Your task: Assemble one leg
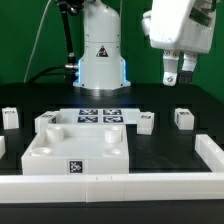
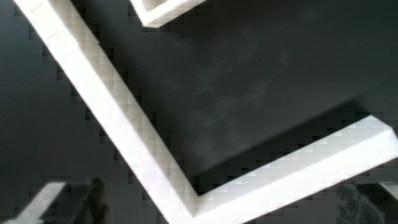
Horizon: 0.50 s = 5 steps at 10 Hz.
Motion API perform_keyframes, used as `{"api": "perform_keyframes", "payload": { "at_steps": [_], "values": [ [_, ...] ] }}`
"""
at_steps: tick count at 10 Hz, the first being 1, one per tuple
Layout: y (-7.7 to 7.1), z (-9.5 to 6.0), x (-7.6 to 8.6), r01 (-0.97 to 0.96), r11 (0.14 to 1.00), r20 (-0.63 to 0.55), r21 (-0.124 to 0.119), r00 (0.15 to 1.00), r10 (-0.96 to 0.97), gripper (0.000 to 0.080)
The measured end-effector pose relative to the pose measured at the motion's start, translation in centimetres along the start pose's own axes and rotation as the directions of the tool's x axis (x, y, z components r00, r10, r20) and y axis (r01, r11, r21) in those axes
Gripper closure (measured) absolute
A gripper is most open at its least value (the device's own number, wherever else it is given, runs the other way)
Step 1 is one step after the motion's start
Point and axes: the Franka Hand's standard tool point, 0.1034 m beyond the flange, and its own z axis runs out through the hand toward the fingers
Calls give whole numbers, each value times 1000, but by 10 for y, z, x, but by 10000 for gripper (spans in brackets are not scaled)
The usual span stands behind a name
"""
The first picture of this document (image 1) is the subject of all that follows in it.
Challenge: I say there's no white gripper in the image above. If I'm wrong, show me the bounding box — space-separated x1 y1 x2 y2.
142 0 216 86

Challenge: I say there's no white square tabletop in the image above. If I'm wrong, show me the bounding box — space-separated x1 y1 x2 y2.
21 124 129 175

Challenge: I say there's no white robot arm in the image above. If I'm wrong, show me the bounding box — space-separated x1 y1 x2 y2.
73 0 224 96

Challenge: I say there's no white base tag plate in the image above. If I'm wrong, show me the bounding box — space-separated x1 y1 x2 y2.
60 108 140 124

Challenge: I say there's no white left fence piece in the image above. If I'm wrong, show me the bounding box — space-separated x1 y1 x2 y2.
0 136 5 159

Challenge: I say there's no black cable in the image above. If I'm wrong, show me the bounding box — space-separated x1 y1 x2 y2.
27 65 80 84

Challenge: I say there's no grey thin cable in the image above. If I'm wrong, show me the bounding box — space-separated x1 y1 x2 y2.
23 0 53 84

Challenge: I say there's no white front fence rail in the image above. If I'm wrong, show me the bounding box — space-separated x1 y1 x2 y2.
0 173 224 203

